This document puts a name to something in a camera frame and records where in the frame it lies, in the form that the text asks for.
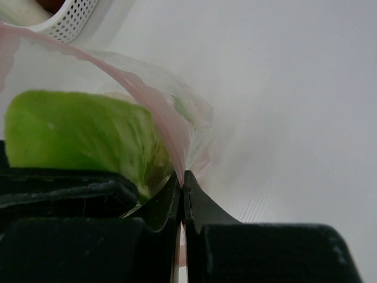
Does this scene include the green white fake cabbage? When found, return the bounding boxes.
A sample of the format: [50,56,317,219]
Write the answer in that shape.
[4,90,173,202]

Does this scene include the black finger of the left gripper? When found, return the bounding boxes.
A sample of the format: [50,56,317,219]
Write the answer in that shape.
[1,142,138,219]

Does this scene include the clear zip top bag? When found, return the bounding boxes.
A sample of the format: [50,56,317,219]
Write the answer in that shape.
[0,22,216,189]

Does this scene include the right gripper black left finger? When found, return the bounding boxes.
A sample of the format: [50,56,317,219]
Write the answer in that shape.
[1,175,180,282]

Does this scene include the white perforated plastic basket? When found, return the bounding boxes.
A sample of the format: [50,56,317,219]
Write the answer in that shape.
[0,0,104,44]

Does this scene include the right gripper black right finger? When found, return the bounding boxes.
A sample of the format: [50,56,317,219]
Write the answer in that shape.
[182,171,362,282]

